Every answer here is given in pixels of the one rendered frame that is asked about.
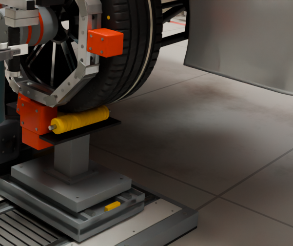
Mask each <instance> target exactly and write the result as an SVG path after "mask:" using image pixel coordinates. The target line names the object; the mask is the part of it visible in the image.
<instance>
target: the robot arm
mask: <svg viewBox="0 0 293 246"><path fill-rule="evenodd" d="M24 54H28V44H21V45H14V46H8V43H7V42H6V43H0V61H4V60H9V59H10V60H11V59H13V56H18V55H24Z"/></svg>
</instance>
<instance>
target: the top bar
mask: <svg viewBox="0 0 293 246"><path fill-rule="evenodd" d="M0 3H1V4H4V5H8V6H12V7H15V8H19V9H22V10H26V11H28V10H34V9H35V0H0Z"/></svg>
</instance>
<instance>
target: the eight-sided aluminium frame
mask: <svg viewBox="0 0 293 246"><path fill-rule="evenodd" d="M75 1H76V3H77V5H78V7H79V29H78V66H77V68H76V69H75V70H74V71H73V72H72V73H71V75H70V76H69V77H68V78H67V79H66V80H65V81H64V82H63V83H62V84H61V85H60V86H59V87H58V88H57V89H56V90H54V89H52V88H49V87H47V86H44V85H42V84H39V83H37V82H34V81H31V80H29V79H28V77H27V75H26V73H25V71H24V70H23V67H22V65H21V63H20V69H21V76H18V77H10V76H7V69H8V60H4V68H5V76H6V78H7V80H8V82H9V86H10V87H11V88H12V90H13V91H14V92H16V93H17V94H18V93H19V92H20V93H21V94H22V95H24V96H26V97H28V98H31V99H33V100H35V101H38V102H40V103H42V104H45V105H46V106H50V107H52V108H53V107H57V106H61V105H65V104H67V103H68V102H69V101H70V100H71V99H72V98H73V97H74V96H75V95H76V94H77V93H78V92H79V91H80V90H81V89H82V88H83V87H84V86H85V85H86V84H87V83H88V82H89V81H90V80H91V79H92V78H93V77H95V76H96V74H97V73H98V70H99V65H100V63H99V55H96V54H93V53H90V52H87V38H88V30H93V29H100V28H101V14H102V3H101V2H100V0H75ZM4 7H6V5H4V4H1V3H0V9H2V8H4Z"/></svg>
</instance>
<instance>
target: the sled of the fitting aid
mask: <svg viewBox="0 0 293 246"><path fill-rule="evenodd" d="M0 195H1V196H3V197H5V198H7V199H8V200H10V201H12V202H13V203H15V204H17V205H18V206H20V207H22V208H23V209H25V210H27V211H28V212H30V213H32V214H33V215H35V216H37V217H38V218H40V219H42V220H43V221H45V222H46V223H48V224H50V225H51V226H53V227H55V228H56V229H58V230H60V231H61V232H63V233H65V234H66V235H68V236H70V237H71V238H73V239H74V240H76V241H78V242H81V241H83V240H85V239H87V238H89V237H91V236H93V235H95V234H97V233H99V232H101V231H103V230H105V229H107V228H109V227H111V226H113V225H115V224H117V223H119V222H121V221H123V220H125V219H127V218H129V217H131V216H133V215H135V214H137V213H139V212H141V211H143V210H144V200H145V193H143V192H141V191H138V190H136V189H134V188H132V187H131V189H129V190H126V191H124V192H122V193H120V194H118V195H116V196H113V197H111V198H109V199H107V200H105V201H102V202H100V203H98V204H96V205H93V206H91V207H89V208H87V209H84V210H82V211H80V212H78V213H76V212H74V211H72V210H70V209H69V208H67V207H65V206H63V205H62V204H60V203H58V202H56V201H54V200H53V199H51V198H49V197H47V196H45V195H44V194H42V193H40V192H38V191H37V190H35V189H33V188H31V187H30V186H28V185H26V184H24V183H22V182H21V181H19V180H17V179H15V178H13V177H12V176H11V173H8V174H5V175H2V176H0Z"/></svg>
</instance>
